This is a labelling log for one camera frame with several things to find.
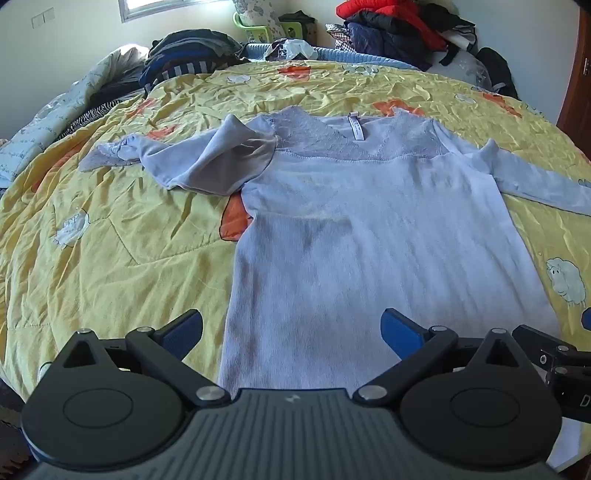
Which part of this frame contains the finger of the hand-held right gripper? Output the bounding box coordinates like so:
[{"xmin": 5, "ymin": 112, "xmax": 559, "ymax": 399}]
[
  {"xmin": 512, "ymin": 324, "xmax": 591, "ymax": 370},
  {"xmin": 569, "ymin": 307, "xmax": 591, "ymax": 334}
]

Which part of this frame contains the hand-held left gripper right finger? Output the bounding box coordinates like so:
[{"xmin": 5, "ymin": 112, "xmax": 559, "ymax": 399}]
[{"xmin": 353, "ymin": 308, "xmax": 536, "ymax": 409}]

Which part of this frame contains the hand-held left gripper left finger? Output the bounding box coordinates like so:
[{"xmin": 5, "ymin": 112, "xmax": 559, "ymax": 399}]
[{"xmin": 56, "ymin": 308, "xmax": 232, "ymax": 409}]

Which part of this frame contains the light purple long-sleeve top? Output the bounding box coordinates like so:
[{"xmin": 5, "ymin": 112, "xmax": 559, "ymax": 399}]
[{"xmin": 78, "ymin": 105, "xmax": 591, "ymax": 393}]

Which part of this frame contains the pile of dark clothes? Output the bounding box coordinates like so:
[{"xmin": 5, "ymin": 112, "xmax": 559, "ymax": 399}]
[{"xmin": 139, "ymin": 29, "xmax": 250, "ymax": 93}]

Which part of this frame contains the yellow carrot print blanket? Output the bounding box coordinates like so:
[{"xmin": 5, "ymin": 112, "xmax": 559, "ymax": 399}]
[{"xmin": 0, "ymin": 59, "xmax": 591, "ymax": 474}]

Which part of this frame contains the brown wooden door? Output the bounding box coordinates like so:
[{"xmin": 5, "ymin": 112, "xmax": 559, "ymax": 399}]
[{"xmin": 556, "ymin": 0, "xmax": 591, "ymax": 144}]

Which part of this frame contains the black and white striped cloth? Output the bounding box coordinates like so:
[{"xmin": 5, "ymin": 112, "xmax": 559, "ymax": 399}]
[{"xmin": 60, "ymin": 99, "xmax": 116, "ymax": 137}]

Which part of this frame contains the white printed quilt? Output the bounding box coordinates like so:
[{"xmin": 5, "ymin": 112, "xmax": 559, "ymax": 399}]
[{"xmin": 0, "ymin": 45, "xmax": 151, "ymax": 185}]

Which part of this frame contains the black backpack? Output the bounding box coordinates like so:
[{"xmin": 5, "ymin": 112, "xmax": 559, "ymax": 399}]
[{"xmin": 475, "ymin": 47, "xmax": 520, "ymax": 100}]

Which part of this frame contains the clear plastic bag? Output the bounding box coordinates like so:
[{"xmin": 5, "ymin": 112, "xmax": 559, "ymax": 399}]
[{"xmin": 427, "ymin": 48, "xmax": 490, "ymax": 88}]

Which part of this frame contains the blue knitted blanket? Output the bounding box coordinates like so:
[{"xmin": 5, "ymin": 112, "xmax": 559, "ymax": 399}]
[{"xmin": 242, "ymin": 42, "xmax": 421, "ymax": 70}]

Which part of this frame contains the navy blue jacket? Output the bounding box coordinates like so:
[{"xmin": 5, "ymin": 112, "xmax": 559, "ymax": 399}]
[{"xmin": 346, "ymin": 21, "xmax": 432, "ymax": 72}]

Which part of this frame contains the checkered cloth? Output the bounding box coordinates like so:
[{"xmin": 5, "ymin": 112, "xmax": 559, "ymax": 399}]
[{"xmin": 325, "ymin": 23, "xmax": 354, "ymax": 54}]

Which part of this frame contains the white plastic bag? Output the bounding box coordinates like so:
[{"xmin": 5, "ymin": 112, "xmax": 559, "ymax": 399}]
[{"xmin": 265, "ymin": 38, "xmax": 319, "ymax": 62}]

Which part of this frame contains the green plastic chair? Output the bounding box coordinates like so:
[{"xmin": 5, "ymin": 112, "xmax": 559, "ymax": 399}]
[{"xmin": 233, "ymin": 13, "xmax": 273, "ymax": 47}]

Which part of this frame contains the black jacket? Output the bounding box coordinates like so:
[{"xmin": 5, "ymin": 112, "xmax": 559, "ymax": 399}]
[{"xmin": 416, "ymin": 0, "xmax": 476, "ymax": 51}]

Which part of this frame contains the green plastic stool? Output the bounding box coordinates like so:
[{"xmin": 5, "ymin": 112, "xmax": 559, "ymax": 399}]
[{"xmin": 279, "ymin": 11, "xmax": 317, "ymax": 47}]

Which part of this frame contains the floral pillow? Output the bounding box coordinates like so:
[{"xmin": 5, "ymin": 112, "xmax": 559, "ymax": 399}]
[{"xmin": 232, "ymin": 0, "xmax": 280, "ymax": 40}]

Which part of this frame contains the window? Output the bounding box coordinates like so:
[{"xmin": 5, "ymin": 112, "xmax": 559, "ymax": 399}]
[{"xmin": 117, "ymin": 0, "xmax": 185, "ymax": 23}]

